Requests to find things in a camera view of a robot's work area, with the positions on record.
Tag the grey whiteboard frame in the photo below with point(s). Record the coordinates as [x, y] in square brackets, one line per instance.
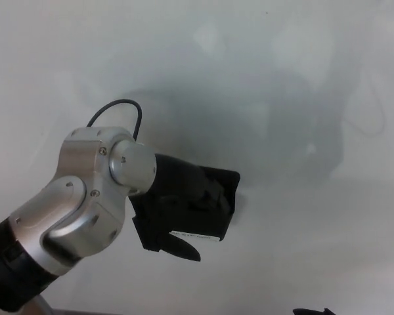
[39, 306]

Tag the white whiteboard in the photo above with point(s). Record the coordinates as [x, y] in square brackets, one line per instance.
[315, 98]

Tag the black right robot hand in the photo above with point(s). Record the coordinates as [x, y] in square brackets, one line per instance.
[312, 312]

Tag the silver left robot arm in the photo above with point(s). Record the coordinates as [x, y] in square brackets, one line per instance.
[78, 197]

